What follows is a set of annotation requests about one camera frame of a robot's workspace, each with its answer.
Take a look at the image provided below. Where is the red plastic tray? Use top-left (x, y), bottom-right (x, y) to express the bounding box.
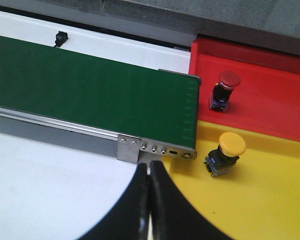
top-left (189, 37), bottom-right (300, 142)

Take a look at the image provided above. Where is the yellow plastic tray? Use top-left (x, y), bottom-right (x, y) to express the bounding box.
top-left (162, 121), bottom-right (300, 240)

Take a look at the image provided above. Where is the steel conveyor support bracket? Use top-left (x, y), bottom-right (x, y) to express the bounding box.
top-left (116, 134), bottom-right (141, 164)

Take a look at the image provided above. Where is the red mushroom push button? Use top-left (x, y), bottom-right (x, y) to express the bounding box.
top-left (209, 70), bottom-right (241, 112)

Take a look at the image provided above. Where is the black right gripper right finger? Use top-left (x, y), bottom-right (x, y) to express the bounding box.
top-left (149, 161), bottom-right (231, 240)

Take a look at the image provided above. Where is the yellow mushroom push button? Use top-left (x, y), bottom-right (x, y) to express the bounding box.
top-left (204, 132), bottom-right (247, 178)

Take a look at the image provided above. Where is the green conveyor belt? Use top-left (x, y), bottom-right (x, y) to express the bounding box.
top-left (0, 36), bottom-right (201, 149)

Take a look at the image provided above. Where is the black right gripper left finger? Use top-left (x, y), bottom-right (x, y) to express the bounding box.
top-left (80, 163), bottom-right (150, 240)

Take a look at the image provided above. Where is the aluminium conveyor side rail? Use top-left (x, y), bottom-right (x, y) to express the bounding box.
top-left (0, 107), bottom-right (119, 141)

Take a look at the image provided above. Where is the grey stone counter slab right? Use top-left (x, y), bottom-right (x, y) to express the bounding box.
top-left (102, 0), bottom-right (300, 56)

